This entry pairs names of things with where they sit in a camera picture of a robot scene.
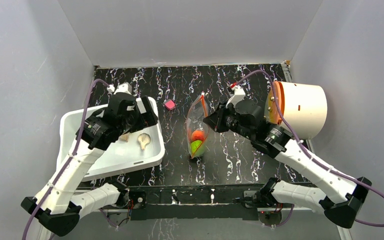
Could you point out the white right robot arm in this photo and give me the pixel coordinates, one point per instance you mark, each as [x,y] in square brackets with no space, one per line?
[338,198]

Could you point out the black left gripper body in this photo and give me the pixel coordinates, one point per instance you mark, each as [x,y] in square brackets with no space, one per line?
[133,124]

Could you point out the beige garlic toy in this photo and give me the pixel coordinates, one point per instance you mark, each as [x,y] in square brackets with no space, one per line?
[124,137]

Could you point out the white orange cylinder container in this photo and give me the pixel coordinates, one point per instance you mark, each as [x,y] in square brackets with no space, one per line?
[304,107]

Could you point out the clear orange zip bag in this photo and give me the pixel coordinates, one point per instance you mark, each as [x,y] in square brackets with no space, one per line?
[198,110]

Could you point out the small pink cube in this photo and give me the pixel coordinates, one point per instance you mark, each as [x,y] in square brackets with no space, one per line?
[169,104]

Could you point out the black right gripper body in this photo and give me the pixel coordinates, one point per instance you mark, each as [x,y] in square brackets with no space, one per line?
[218,119]

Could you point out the green pear toy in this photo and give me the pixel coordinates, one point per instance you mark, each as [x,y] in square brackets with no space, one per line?
[197,148]

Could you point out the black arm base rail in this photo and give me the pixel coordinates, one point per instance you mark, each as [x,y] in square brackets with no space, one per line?
[165,202]

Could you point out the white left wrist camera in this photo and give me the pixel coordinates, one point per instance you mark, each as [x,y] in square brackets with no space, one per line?
[121,88]

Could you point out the beige mushroom toy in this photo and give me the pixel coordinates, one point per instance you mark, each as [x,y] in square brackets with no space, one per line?
[144,140]

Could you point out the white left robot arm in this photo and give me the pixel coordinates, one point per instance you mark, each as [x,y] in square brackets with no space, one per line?
[55,196]

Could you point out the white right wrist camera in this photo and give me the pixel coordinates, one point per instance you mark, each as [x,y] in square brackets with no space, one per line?
[237,94]

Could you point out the orange peach toy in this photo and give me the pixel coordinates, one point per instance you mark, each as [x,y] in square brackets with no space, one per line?
[198,135]

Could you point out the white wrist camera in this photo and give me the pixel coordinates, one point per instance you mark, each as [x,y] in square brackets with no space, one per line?
[121,88]
[237,94]

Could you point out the white plastic bin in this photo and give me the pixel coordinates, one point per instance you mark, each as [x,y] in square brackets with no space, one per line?
[90,148]

